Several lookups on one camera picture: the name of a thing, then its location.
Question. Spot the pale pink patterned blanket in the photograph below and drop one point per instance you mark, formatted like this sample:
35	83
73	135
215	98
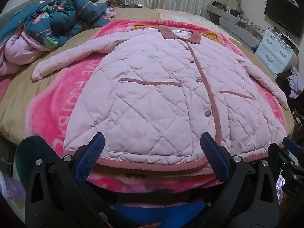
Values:
185	16

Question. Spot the grey curved shelf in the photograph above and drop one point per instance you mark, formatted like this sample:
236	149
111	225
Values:
237	28

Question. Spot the translucent plastic bag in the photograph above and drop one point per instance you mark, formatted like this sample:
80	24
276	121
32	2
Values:
11	187

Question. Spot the black television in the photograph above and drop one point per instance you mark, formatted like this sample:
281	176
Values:
282	14

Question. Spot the white drawer cabinet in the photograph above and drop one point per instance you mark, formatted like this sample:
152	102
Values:
273	52

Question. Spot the pink printed blanket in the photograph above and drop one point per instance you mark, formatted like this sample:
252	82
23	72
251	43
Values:
78	87

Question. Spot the blue floral comforter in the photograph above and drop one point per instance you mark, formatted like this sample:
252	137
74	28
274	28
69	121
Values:
59	16

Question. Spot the tan bed sheet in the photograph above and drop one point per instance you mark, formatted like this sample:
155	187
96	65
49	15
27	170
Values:
19	99

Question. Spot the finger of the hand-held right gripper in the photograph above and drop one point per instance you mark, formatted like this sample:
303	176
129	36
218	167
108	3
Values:
277	152
288	142

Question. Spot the purple cloth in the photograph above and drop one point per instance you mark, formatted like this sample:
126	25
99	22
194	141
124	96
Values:
293	83

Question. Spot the clutter of small gadgets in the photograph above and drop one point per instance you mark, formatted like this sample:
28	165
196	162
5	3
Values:
242	14

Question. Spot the pink quilted jacket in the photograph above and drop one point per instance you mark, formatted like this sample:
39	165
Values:
154	87

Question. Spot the blue cloth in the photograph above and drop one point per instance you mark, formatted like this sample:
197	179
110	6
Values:
154	213

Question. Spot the dark cloth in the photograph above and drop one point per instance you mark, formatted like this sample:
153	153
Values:
282	85

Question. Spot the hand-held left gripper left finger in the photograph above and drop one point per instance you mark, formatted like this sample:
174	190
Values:
93	152

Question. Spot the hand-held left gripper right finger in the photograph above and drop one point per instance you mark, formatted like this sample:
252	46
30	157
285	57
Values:
215	156

